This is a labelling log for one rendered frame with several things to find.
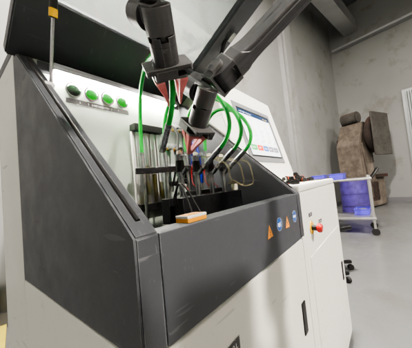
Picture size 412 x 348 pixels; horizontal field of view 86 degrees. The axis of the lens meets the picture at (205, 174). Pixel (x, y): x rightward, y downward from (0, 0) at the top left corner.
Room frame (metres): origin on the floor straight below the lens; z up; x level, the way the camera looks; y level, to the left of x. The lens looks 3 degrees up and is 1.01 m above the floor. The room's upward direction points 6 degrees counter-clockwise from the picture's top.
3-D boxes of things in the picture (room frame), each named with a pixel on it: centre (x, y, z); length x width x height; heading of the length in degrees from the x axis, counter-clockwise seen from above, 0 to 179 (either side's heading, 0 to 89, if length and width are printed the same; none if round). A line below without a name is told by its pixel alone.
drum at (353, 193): (4.94, -3.23, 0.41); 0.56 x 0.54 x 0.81; 130
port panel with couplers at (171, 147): (1.08, 0.13, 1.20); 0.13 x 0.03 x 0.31; 141
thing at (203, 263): (0.57, -0.10, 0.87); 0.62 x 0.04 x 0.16; 141
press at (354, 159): (6.32, -4.52, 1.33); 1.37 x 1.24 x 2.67; 131
